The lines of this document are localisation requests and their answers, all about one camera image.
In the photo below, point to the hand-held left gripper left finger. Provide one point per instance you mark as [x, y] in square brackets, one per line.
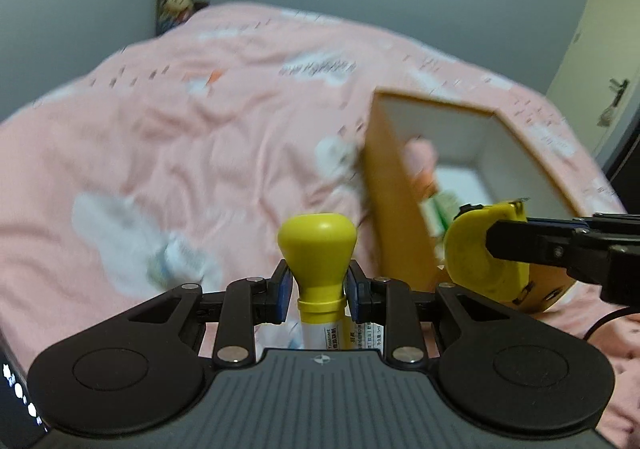
[284, 294]

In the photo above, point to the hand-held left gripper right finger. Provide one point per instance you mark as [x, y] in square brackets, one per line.
[354, 295]

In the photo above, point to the black device with lights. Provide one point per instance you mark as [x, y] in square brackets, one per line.
[15, 394]

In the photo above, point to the dark cabinet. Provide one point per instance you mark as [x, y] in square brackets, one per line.
[625, 169]

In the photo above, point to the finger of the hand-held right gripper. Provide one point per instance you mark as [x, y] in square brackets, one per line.
[530, 241]
[607, 220]

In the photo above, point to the yellow tape measure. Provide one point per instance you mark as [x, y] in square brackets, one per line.
[465, 256]

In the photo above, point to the pink printed blanket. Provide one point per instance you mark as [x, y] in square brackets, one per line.
[165, 139]

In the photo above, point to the cream door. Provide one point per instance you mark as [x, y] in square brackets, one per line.
[595, 34]

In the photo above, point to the keys hanging on door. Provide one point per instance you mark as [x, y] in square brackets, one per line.
[607, 114]

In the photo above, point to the green rectangular tin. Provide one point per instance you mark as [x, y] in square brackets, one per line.
[441, 210]

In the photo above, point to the clear jar with pink contents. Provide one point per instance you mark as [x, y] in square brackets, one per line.
[420, 164]

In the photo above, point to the orange cardboard box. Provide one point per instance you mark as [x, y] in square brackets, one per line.
[390, 199]

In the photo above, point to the yellow-capped tube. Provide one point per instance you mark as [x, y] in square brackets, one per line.
[317, 254]

